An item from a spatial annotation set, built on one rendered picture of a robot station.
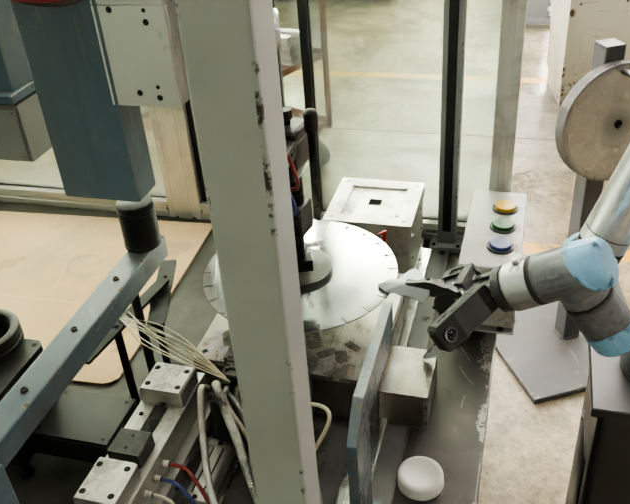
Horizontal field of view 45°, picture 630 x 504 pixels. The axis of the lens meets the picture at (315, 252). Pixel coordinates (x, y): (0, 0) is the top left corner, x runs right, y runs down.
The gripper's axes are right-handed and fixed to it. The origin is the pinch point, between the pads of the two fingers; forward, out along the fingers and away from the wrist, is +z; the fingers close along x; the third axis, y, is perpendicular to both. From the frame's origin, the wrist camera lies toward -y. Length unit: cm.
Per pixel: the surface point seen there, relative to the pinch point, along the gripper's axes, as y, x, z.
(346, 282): -0.1, 10.2, 4.4
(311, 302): -7.1, 11.7, 6.9
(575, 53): 308, -36, 48
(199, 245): 25, 20, 57
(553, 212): 196, -70, 51
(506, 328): 22.1, -18.3, -4.0
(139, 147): -25, 47, 0
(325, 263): 2.3, 13.7, 8.0
